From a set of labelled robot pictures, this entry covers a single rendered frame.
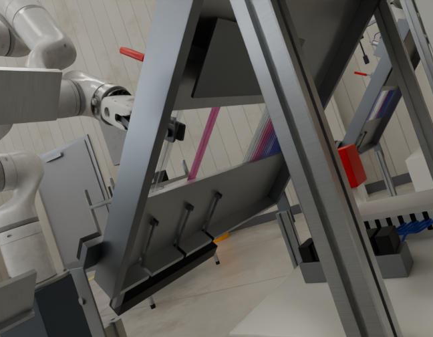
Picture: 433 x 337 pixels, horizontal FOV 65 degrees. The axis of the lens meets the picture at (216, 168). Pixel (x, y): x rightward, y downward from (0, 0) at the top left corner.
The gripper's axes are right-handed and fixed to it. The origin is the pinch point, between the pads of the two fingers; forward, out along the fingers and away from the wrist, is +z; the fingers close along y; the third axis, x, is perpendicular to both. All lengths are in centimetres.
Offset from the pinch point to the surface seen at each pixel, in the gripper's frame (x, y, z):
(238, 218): 32.2, 36.2, -1.3
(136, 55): -12.1, -6.8, -3.3
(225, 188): 19.3, 25.4, -1.5
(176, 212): 20.4, 7.2, -1.7
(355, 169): 22, 94, 14
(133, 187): 7.8, -10.1, 2.8
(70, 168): 239, 253, -444
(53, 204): 309, 233, -460
